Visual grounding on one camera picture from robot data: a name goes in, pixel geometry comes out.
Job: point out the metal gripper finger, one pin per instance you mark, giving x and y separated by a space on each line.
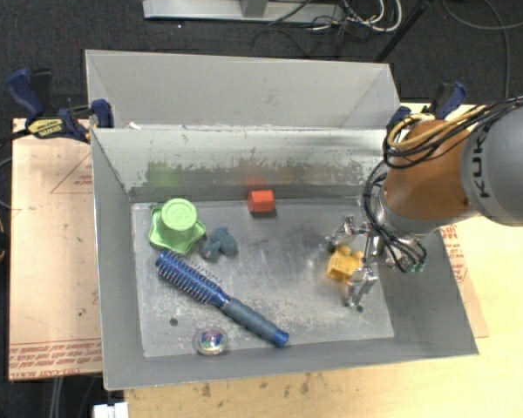
346 229
362 283

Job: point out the yellow toy figure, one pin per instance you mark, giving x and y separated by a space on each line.
341 266

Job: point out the red block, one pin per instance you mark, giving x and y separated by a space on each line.
260 201

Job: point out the grey metal bin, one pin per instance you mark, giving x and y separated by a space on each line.
261 303

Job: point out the grey-blue toy animal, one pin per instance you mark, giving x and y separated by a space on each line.
221 242

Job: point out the blue hairbrush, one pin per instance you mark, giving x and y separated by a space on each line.
200 283

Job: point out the iridescent glass dome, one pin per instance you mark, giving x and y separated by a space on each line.
210 341

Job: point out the green plastic cup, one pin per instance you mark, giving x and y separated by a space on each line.
178 224

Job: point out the brown cardboard board, red print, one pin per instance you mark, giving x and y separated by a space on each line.
52 251

